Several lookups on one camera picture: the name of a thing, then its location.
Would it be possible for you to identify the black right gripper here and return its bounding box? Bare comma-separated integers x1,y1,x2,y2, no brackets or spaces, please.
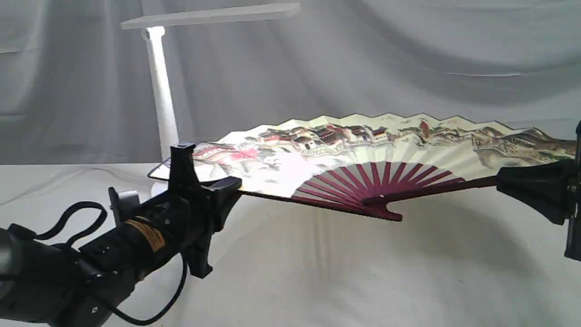
496,123,581,261

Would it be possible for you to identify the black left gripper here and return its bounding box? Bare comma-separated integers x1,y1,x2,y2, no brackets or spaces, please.
154,143,242,278

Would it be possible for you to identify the painted paper folding fan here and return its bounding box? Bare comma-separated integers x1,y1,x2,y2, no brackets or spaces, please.
148,113,578,222

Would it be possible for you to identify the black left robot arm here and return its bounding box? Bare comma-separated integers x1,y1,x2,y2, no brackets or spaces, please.
0,143,242,327

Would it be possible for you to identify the white desk lamp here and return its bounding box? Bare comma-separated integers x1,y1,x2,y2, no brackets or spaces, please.
121,3,301,198

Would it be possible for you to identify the grey backdrop curtain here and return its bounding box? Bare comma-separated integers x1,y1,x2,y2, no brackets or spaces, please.
1,0,581,165

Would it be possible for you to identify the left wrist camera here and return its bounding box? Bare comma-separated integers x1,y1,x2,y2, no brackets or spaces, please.
108,187,140,226

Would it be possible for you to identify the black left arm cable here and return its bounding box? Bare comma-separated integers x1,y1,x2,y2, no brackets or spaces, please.
9,201,189,327

